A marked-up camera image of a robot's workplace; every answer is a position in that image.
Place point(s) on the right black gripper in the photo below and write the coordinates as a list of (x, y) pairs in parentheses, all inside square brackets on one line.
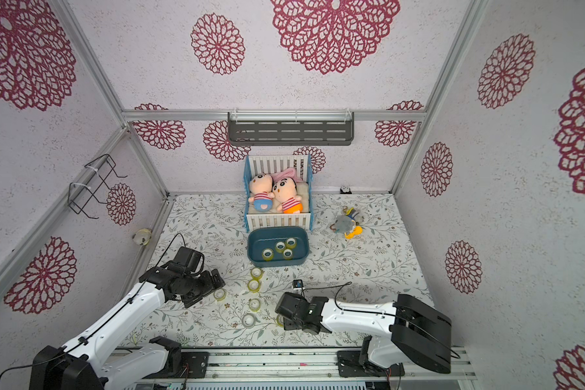
[(287, 309)]

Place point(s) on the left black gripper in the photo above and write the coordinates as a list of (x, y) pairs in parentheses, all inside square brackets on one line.
[(210, 286)]

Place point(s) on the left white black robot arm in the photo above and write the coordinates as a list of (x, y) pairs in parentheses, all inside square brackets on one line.
[(82, 362)]

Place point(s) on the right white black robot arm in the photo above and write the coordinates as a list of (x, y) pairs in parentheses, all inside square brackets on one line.
[(407, 330)]

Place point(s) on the tape roll nearest box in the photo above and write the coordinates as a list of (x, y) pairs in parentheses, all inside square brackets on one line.
[(256, 273)]

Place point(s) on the teal plastic storage box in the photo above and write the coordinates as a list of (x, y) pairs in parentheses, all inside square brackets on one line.
[(263, 238)]

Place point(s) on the small yellow white plush ball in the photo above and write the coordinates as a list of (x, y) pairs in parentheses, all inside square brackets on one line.
[(142, 237)]

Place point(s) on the plush doll blue shorts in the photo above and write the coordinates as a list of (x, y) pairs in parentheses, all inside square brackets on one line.
[(261, 195)]

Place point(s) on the plush doll orange shorts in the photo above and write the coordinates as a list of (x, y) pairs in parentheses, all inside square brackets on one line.
[(285, 192)]

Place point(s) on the white blue toy crib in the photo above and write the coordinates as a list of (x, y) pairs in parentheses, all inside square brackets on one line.
[(255, 165)]

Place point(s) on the pink pillow in crib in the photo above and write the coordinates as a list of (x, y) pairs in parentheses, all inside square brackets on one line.
[(290, 173)]

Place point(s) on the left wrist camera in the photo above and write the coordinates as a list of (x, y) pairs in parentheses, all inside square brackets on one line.
[(189, 261)]

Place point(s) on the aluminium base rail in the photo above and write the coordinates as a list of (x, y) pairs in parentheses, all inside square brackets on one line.
[(305, 365)]

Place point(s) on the grey plush keychain toy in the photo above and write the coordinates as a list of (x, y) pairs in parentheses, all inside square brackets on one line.
[(348, 224)]

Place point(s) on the black wire wall rack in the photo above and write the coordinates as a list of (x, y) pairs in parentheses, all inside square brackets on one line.
[(81, 194)]

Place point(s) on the grey wall shelf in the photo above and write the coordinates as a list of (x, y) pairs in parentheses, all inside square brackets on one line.
[(290, 130)]

